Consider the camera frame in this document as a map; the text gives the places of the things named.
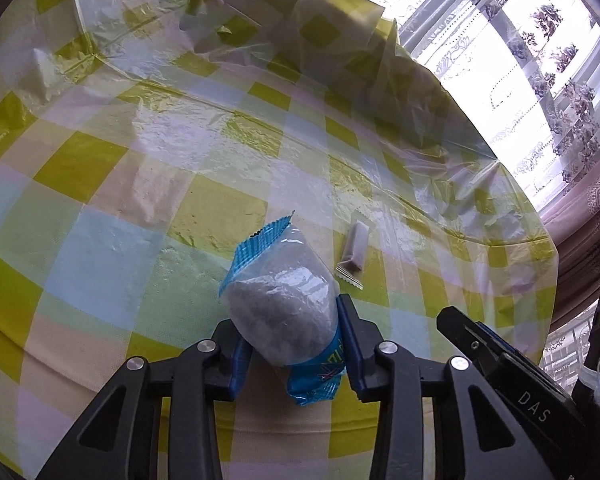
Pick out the green checked plastic tablecloth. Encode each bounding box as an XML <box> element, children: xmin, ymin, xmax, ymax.
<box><xmin>0</xmin><ymin>0</ymin><xmax>561</xmax><ymax>480</ymax></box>

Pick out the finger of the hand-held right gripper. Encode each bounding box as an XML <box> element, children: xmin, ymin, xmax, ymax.
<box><xmin>436</xmin><ymin>306</ymin><xmax>511</xmax><ymax>376</ymax></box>

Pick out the blue ended clear snack packet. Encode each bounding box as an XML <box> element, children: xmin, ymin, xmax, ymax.
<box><xmin>219</xmin><ymin>215</ymin><xmax>348</xmax><ymax>407</ymax></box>

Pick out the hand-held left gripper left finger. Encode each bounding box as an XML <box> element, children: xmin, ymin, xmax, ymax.
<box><xmin>37</xmin><ymin>317</ymin><xmax>253</xmax><ymax>480</ymax></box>

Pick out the floral lace curtain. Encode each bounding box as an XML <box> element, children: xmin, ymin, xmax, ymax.
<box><xmin>395</xmin><ymin>0</ymin><xmax>600</xmax><ymax>211</ymax></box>

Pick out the bright window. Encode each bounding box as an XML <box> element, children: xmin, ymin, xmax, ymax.
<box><xmin>380</xmin><ymin>0</ymin><xmax>600</xmax><ymax>201</ymax></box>

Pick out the small brown snack packet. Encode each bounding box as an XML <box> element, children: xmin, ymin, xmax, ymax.
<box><xmin>334</xmin><ymin>222</ymin><xmax>368</xmax><ymax>291</ymax></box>

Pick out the pink patterned curtain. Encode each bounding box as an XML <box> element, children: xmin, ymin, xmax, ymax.
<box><xmin>540</xmin><ymin>160</ymin><xmax>600</xmax><ymax>328</ymax></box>

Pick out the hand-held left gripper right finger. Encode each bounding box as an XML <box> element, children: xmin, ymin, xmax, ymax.
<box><xmin>334</xmin><ymin>292</ymin><xmax>568</xmax><ymax>480</ymax></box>

